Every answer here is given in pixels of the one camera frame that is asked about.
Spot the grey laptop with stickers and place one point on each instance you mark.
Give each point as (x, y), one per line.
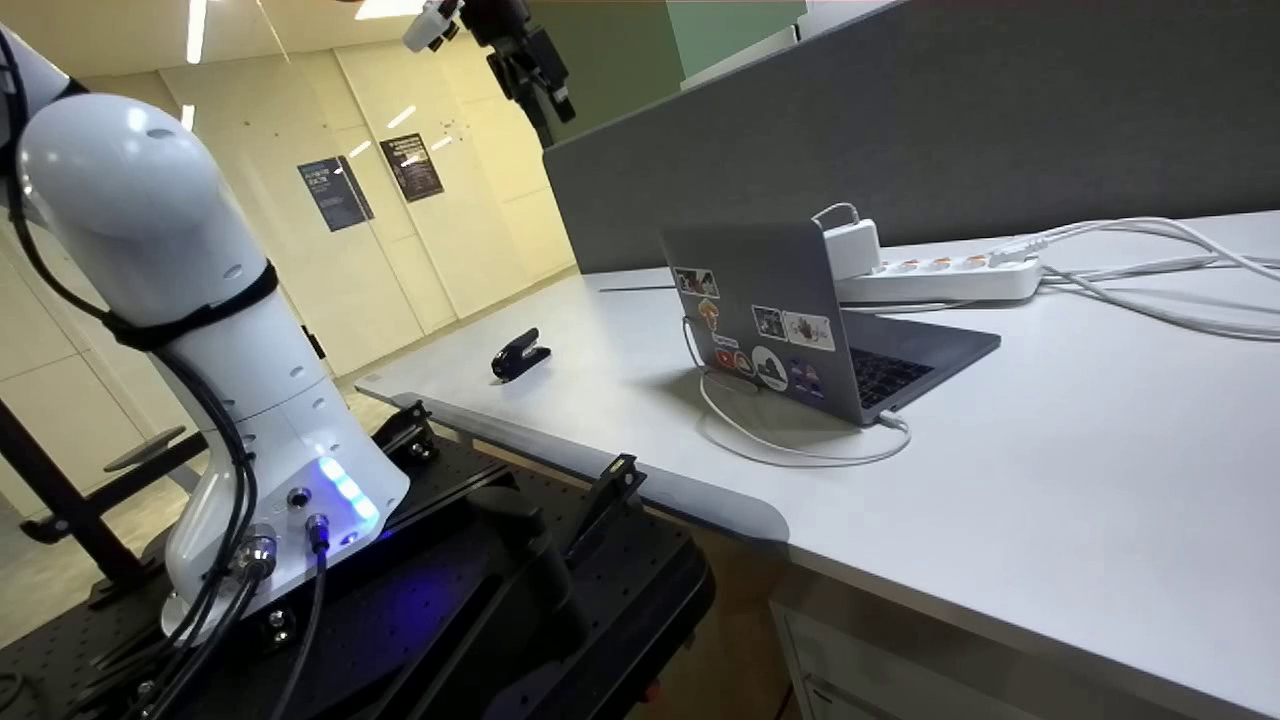
(763, 285)

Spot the small black clip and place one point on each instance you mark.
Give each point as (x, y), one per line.
(519, 359)

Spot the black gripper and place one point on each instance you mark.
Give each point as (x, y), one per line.
(513, 45)

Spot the grey desk divider panel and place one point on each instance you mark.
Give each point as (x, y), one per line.
(1003, 122)

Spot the white power strip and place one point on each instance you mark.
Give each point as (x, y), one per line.
(961, 279)

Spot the black stand frame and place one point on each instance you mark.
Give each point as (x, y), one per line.
(65, 502)

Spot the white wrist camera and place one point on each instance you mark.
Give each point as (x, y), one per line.
(434, 22)

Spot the white power adapter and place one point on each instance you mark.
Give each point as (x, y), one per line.
(852, 245)

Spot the square ceiling light panel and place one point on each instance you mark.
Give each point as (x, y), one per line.
(385, 8)

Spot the long ceiling light strip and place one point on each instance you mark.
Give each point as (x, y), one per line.
(196, 31)

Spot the black robot cart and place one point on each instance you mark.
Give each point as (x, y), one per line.
(532, 613)

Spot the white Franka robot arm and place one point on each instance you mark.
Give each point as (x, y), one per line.
(135, 201)

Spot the dark wall poster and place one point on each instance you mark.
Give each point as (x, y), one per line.
(413, 167)
(333, 194)

